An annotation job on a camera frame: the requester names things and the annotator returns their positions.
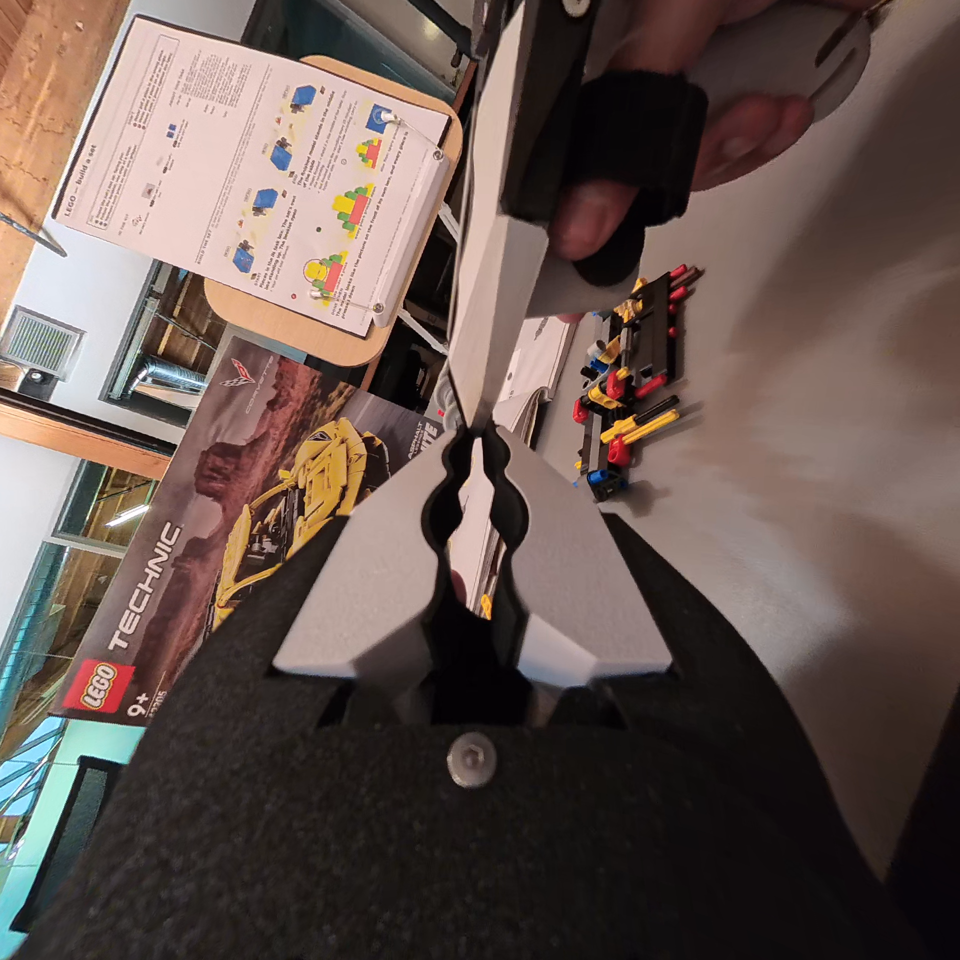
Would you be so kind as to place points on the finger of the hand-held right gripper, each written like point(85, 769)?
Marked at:
point(585, 289)
point(487, 262)

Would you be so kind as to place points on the wooden display board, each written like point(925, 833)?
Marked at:
point(300, 337)

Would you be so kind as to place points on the lego set box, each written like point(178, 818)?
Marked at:
point(247, 487)

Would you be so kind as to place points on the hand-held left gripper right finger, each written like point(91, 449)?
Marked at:
point(592, 600)

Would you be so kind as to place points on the metal duct pipe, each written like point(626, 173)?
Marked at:
point(172, 375)

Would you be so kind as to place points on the open instruction booklet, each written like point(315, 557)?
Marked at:
point(532, 390)

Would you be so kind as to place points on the wooden beam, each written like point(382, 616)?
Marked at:
point(75, 439)

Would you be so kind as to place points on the dark grey connector blue pins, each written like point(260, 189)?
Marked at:
point(609, 484)

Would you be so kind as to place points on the printed instruction sheet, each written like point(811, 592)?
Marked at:
point(255, 180)

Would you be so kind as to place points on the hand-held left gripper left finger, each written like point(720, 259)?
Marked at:
point(367, 592)

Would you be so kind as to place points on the white wall vent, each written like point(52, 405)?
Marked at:
point(41, 343)

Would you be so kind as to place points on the lego car chassis assembly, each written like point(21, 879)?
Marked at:
point(637, 375)

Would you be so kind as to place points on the person's right hand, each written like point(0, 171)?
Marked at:
point(757, 135)

